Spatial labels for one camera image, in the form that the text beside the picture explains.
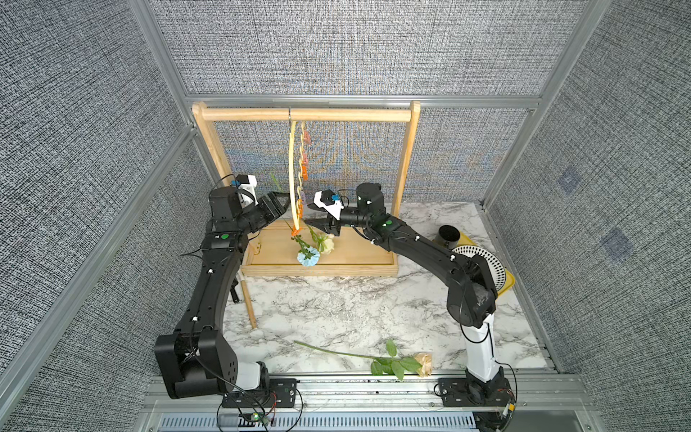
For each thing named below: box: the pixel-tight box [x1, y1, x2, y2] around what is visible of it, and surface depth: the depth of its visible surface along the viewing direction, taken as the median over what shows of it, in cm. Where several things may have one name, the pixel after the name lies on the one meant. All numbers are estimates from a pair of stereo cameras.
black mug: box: [435, 225, 461, 250], surface depth 99 cm
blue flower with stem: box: [290, 234, 321, 268], surface depth 92 cm
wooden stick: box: [241, 278, 257, 330], surface depth 91 cm
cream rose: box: [319, 233, 335, 255], surface depth 97 cm
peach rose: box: [293, 340, 434, 382], surface depth 79 cm
